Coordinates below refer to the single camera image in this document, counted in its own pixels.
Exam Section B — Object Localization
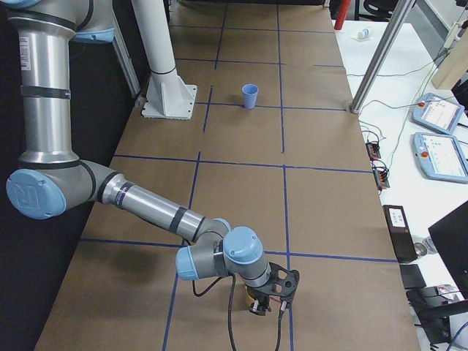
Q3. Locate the orange circuit board far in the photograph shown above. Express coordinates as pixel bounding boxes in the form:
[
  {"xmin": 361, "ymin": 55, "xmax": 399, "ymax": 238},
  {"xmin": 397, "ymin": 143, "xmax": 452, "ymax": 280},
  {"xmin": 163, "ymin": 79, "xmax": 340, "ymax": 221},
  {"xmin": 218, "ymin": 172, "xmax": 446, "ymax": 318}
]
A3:
[{"xmin": 366, "ymin": 141, "xmax": 381, "ymax": 161}]

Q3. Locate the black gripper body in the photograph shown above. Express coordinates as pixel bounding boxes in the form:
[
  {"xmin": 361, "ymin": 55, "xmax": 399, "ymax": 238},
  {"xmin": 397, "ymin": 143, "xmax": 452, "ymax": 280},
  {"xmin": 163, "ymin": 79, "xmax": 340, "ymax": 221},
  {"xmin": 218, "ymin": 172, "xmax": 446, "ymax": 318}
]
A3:
[{"xmin": 248, "ymin": 287, "xmax": 271, "ymax": 315}]

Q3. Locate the teach pendant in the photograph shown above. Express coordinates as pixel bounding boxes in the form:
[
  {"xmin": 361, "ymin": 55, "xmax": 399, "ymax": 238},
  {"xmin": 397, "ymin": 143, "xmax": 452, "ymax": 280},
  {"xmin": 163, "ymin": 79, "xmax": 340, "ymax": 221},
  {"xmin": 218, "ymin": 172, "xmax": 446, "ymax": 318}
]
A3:
[
  {"xmin": 412, "ymin": 93, "xmax": 464, "ymax": 135},
  {"xmin": 411, "ymin": 132, "xmax": 467, "ymax": 184}
]

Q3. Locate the green cable on desk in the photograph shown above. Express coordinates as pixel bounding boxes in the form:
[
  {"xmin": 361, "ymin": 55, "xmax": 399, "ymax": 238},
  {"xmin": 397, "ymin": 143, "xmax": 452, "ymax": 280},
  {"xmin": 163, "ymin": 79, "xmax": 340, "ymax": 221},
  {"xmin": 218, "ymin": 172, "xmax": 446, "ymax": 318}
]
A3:
[{"xmin": 360, "ymin": 47, "xmax": 453, "ymax": 165}]

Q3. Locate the black monitor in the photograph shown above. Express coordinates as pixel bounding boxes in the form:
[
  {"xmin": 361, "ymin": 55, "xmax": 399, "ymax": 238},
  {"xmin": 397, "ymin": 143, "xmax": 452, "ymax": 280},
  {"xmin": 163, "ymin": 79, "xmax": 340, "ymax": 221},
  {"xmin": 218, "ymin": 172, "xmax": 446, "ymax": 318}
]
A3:
[{"xmin": 429, "ymin": 206, "xmax": 467, "ymax": 298}]

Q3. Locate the black box with label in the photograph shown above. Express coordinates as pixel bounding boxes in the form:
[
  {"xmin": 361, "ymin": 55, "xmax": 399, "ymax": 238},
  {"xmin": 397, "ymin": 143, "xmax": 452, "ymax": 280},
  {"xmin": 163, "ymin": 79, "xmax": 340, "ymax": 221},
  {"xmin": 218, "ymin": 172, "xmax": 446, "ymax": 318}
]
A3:
[{"xmin": 382, "ymin": 205, "xmax": 418, "ymax": 263}]

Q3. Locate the blue ribbed cup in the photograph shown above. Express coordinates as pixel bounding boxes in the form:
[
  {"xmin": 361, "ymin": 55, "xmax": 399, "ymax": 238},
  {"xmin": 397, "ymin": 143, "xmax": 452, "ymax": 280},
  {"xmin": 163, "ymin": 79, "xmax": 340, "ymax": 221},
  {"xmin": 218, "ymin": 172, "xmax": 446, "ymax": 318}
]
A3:
[{"xmin": 241, "ymin": 83, "xmax": 259, "ymax": 110}]

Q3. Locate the upper teach pendant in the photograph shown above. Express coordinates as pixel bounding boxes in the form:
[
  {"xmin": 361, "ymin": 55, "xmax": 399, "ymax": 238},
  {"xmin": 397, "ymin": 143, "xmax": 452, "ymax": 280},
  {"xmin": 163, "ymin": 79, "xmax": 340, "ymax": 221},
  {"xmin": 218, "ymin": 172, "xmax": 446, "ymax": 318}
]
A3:
[{"xmin": 412, "ymin": 93, "xmax": 464, "ymax": 135}]

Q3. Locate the orange circuit board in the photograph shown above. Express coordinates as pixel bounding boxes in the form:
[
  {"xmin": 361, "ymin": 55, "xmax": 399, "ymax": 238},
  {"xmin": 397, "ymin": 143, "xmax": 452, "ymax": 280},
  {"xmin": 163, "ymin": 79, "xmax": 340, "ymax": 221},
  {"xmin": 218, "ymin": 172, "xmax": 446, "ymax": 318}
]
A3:
[
  {"xmin": 372, "ymin": 165, "xmax": 390, "ymax": 191},
  {"xmin": 366, "ymin": 141, "xmax": 381, "ymax": 161}
]

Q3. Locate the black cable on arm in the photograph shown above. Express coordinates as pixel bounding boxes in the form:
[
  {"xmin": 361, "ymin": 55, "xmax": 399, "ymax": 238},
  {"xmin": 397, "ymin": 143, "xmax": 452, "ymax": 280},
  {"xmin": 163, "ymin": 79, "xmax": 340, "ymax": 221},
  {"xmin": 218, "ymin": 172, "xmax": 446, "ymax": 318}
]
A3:
[{"xmin": 191, "ymin": 272, "xmax": 290, "ymax": 351}]

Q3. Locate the lower teach pendant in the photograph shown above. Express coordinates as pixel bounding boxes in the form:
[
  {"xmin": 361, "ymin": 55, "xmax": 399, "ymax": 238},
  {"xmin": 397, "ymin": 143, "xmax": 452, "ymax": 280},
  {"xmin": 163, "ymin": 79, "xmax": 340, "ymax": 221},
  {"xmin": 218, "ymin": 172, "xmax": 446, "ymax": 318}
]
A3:
[{"xmin": 411, "ymin": 132, "xmax": 467, "ymax": 184}]

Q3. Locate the aluminium frame post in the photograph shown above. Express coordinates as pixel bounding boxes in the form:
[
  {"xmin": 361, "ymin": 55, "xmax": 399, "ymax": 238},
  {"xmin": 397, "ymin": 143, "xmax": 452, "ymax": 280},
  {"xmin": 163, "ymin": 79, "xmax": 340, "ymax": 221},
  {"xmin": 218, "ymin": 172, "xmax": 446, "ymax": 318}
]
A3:
[{"xmin": 350, "ymin": 0, "xmax": 415, "ymax": 114}]

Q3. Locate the black camera mount wrist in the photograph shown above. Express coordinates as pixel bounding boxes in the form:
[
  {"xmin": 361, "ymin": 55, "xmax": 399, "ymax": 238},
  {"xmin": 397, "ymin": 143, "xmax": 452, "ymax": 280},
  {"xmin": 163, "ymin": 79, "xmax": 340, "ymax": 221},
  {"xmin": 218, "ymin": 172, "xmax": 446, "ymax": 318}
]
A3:
[{"xmin": 262, "ymin": 263, "xmax": 300, "ymax": 304}]

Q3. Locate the orange circuit board near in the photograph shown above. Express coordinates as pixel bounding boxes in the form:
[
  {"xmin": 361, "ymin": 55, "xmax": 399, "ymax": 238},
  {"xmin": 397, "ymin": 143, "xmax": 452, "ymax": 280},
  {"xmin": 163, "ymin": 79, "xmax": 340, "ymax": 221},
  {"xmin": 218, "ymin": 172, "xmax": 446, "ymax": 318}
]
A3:
[{"xmin": 372, "ymin": 165, "xmax": 390, "ymax": 191}]

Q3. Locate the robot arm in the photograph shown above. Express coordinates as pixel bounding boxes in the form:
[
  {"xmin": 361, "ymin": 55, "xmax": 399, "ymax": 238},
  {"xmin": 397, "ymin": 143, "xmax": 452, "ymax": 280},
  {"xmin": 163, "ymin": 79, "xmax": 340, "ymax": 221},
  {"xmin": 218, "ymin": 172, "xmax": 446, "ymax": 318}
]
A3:
[{"xmin": 6, "ymin": 1, "xmax": 275, "ymax": 314}]

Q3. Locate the white blue tube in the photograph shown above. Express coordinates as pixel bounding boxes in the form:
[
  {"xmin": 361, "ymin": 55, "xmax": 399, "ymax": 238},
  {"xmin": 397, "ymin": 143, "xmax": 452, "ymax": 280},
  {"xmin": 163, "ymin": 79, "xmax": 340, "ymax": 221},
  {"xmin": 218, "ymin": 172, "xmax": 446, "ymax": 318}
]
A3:
[{"xmin": 356, "ymin": 27, "xmax": 373, "ymax": 41}]

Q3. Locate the white camera mast base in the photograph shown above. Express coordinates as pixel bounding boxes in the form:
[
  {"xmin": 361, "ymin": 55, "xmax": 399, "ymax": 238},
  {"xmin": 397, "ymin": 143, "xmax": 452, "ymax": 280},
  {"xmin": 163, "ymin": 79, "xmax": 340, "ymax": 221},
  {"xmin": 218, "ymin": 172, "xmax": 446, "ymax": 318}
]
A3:
[{"xmin": 132, "ymin": 0, "xmax": 197, "ymax": 120}]

